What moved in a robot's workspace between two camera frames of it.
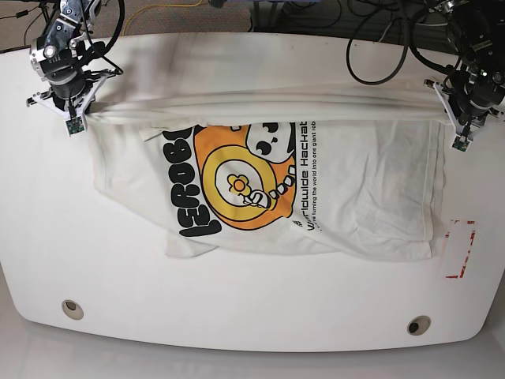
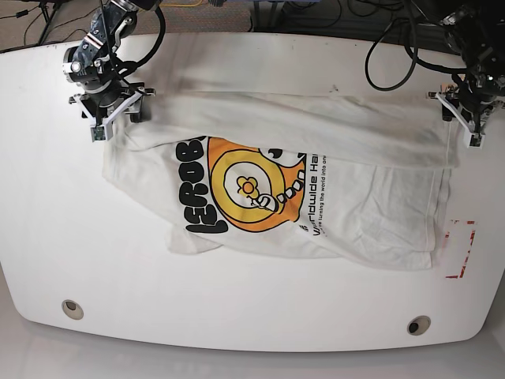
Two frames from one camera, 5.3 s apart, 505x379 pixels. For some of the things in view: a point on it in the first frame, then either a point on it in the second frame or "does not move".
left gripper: [72, 96] -> [101, 108]
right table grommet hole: [418, 325] does not move
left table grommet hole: [72, 309] does not move
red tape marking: [469, 251] does not move
